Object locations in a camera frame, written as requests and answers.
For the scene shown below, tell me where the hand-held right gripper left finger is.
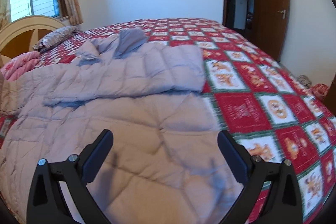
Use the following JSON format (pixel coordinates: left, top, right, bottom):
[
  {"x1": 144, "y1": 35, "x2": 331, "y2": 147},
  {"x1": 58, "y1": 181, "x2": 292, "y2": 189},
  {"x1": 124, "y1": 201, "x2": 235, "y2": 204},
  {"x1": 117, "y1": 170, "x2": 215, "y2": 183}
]
[{"x1": 26, "y1": 129, "x2": 114, "y2": 224}]

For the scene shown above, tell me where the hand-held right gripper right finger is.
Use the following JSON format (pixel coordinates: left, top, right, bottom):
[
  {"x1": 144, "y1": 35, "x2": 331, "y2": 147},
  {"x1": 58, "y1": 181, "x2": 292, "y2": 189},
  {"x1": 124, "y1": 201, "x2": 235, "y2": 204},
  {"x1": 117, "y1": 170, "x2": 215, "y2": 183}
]
[{"x1": 217, "y1": 130, "x2": 305, "y2": 224}]

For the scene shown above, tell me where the beige puffer down coat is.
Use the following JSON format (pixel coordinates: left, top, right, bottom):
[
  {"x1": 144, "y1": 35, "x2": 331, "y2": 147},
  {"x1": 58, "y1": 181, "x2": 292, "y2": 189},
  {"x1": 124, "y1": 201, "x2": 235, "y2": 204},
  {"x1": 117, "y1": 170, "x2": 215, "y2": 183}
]
[{"x1": 0, "y1": 27, "x2": 245, "y2": 224}]

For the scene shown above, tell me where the red patchwork printed blanket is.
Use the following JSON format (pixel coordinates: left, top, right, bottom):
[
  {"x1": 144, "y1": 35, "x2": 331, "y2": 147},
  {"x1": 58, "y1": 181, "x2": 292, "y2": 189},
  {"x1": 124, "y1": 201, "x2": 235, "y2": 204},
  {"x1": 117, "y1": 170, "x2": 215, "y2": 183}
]
[{"x1": 0, "y1": 18, "x2": 336, "y2": 224}]

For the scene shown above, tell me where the grey cloth pile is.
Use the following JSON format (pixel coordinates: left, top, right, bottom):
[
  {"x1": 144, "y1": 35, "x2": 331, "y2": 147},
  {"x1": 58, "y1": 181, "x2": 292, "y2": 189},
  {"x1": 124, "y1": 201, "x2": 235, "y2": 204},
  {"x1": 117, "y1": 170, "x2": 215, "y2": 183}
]
[{"x1": 297, "y1": 74, "x2": 312, "y2": 88}]

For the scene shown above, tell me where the red patterned bag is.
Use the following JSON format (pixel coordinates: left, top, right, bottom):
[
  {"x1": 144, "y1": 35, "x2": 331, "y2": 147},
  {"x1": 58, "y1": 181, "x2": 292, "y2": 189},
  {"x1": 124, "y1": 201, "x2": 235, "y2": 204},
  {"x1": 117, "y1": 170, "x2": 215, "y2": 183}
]
[{"x1": 312, "y1": 83, "x2": 329, "y2": 102}]

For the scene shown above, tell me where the pink quilt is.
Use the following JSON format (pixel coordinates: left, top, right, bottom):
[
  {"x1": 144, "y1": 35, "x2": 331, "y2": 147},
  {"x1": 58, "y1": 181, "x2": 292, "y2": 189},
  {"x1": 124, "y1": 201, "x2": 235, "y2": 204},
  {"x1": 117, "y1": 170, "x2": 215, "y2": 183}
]
[{"x1": 0, "y1": 51, "x2": 40, "y2": 82}]

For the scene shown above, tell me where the striped pillow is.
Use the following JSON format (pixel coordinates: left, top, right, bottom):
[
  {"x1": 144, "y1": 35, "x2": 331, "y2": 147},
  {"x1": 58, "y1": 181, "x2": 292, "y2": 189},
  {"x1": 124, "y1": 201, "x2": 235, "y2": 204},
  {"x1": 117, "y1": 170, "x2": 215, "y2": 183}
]
[{"x1": 33, "y1": 25, "x2": 82, "y2": 53}]

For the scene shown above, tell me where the cream wooden headboard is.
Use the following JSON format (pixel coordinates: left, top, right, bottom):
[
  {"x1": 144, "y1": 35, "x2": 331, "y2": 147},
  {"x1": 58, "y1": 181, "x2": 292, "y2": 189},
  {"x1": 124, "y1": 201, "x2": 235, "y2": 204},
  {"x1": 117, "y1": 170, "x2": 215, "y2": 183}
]
[{"x1": 0, "y1": 15, "x2": 67, "y2": 67}]

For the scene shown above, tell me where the brown wooden door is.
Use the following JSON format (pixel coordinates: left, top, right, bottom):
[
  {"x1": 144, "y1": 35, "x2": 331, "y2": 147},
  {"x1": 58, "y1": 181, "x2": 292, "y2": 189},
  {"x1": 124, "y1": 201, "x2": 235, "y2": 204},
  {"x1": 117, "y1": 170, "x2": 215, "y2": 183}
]
[{"x1": 252, "y1": 0, "x2": 287, "y2": 62}]

